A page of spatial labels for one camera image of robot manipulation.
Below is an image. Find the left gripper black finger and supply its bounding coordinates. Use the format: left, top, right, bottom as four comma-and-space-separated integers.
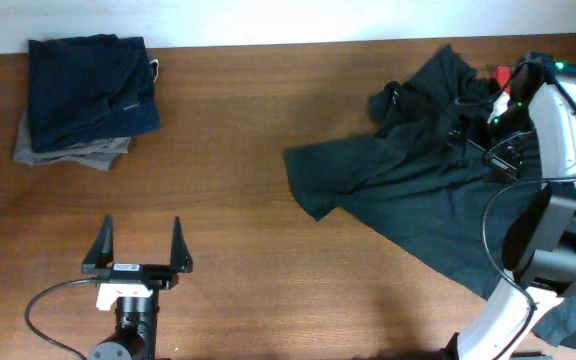
169, 217, 193, 273
82, 215, 113, 267

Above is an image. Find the dark green t-shirt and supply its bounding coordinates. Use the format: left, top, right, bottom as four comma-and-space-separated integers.
284, 45, 540, 298

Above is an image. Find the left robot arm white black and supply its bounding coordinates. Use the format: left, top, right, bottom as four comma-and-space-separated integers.
82, 216, 193, 360

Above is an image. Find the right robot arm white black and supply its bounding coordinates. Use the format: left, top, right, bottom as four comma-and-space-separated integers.
443, 51, 576, 359

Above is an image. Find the red garment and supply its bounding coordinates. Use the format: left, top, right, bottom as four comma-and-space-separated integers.
492, 65, 513, 94

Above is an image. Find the folded grey garment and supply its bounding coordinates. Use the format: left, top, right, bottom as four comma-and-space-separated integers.
13, 107, 132, 171

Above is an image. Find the folded navy blue garment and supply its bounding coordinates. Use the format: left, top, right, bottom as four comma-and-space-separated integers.
27, 34, 161, 153

